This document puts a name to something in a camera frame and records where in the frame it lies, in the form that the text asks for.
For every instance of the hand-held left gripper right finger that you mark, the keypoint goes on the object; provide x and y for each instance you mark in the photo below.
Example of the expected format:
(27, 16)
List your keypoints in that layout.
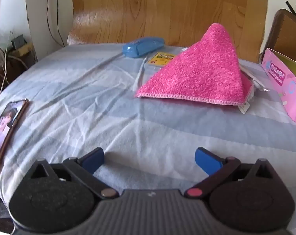
(206, 160)

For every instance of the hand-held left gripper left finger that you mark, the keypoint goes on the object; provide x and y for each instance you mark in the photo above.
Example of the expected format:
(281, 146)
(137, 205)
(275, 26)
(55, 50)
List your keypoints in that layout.
(93, 160)

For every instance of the pink terry towel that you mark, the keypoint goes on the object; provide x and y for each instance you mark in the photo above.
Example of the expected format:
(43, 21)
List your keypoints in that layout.
(204, 73)

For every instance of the pink biscuit tin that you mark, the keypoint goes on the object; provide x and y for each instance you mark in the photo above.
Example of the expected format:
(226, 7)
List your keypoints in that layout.
(284, 88)

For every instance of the striped blue bed sheet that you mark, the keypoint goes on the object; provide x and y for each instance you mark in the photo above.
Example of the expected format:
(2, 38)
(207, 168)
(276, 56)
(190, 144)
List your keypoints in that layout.
(89, 102)

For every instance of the smartphone with portrait screen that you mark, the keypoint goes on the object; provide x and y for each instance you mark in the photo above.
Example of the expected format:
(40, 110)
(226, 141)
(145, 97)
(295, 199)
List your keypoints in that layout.
(6, 132)

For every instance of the white wet wipes packet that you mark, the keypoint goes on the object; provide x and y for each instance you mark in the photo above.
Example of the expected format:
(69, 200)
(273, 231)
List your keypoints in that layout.
(251, 78)

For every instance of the yellow card box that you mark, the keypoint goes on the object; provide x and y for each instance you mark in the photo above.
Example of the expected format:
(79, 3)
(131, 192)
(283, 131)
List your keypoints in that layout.
(161, 59)

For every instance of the blue translucent plastic case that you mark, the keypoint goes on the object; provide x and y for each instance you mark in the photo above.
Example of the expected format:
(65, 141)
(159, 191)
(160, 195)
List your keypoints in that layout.
(143, 46)

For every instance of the black power adapter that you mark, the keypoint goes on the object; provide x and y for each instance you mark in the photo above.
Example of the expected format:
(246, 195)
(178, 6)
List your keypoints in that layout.
(18, 41)

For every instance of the brown woven chair back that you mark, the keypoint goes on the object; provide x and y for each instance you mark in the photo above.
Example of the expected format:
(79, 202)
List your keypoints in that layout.
(287, 34)

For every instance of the wood pattern vinyl sheet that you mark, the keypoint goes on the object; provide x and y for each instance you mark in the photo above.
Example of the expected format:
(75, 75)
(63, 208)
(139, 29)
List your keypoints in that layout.
(162, 9)

